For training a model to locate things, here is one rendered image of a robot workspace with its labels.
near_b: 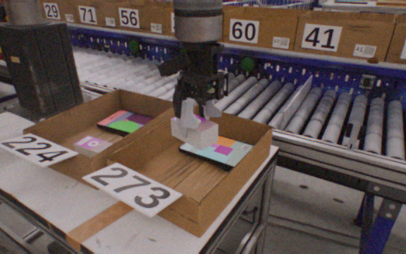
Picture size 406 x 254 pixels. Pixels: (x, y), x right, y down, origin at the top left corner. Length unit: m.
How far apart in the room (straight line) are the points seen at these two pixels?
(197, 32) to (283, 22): 1.05
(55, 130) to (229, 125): 0.55
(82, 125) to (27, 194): 0.32
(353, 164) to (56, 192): 0.87
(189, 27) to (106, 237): 0.46
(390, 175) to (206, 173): 0.56
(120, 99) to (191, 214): 0.67
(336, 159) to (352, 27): 0.68
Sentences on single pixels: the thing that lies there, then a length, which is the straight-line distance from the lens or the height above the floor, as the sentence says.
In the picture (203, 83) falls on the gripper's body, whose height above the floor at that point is 1.06.
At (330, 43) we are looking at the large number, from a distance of 1.53.
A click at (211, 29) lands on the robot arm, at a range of 0.55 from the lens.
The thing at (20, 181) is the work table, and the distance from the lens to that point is 0.93.
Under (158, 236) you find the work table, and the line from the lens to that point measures 0.67.
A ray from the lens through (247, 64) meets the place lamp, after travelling 1.57.
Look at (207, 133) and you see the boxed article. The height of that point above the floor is 0.94.
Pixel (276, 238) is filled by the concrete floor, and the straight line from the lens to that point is 1.69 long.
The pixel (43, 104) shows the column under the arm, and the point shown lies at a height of 0.81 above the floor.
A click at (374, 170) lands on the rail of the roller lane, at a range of 1.05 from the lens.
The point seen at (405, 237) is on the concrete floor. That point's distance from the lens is 1.97.
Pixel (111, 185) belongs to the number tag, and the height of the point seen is 0.86.
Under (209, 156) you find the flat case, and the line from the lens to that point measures 0.83.
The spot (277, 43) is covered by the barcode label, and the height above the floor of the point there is 0.92.
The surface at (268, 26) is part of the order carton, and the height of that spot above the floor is 1.00.
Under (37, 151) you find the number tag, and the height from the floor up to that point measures 0.86.
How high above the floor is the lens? 1.25
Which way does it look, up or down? 29 degrees down
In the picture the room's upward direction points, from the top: straight up
